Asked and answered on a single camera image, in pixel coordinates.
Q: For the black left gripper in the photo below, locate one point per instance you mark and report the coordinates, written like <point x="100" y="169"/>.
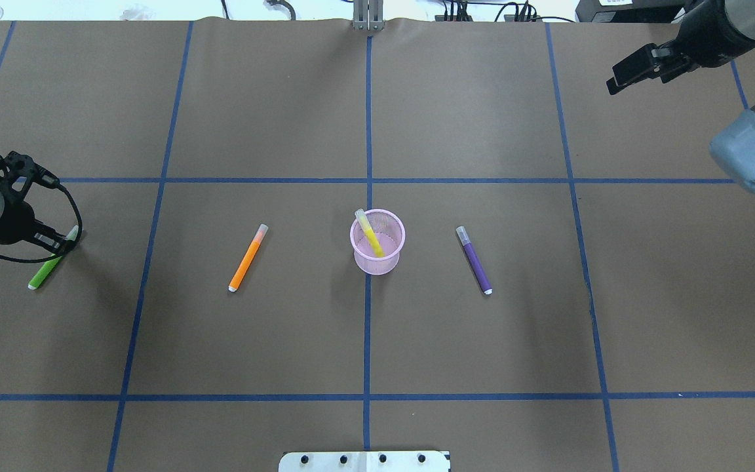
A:
<point x="20" y="221"/>

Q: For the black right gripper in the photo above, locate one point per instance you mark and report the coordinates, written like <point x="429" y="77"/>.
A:
<point x="697" y="44"/>

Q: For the green highlighter pen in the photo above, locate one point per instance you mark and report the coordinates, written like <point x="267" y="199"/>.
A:
<point x="48" y="266"/>

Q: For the yellow highlighter pen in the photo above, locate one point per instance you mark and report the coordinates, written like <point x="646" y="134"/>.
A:
<point x="370" y="235"/>

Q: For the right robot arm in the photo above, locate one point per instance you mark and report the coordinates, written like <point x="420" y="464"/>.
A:
<point x="733" y="149"/>

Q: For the orange highlighter pen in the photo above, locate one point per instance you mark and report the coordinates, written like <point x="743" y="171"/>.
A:
<point x="247" y="259"/>

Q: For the purple highlighter pen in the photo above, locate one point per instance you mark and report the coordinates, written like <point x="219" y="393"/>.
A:
<point x="473" y="258"/>

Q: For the pink mesh pen holder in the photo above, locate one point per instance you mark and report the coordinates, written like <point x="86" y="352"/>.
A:
<point x="391" y="234"/>

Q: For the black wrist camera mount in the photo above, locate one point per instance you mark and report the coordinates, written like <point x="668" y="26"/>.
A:
<point x="18" y="172"/>

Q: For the aluminium frame post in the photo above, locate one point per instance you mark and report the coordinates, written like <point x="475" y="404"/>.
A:
<point x="368" y="15"/>

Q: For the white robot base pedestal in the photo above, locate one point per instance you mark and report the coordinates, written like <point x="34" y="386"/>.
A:
<point x="386" y="460"/>

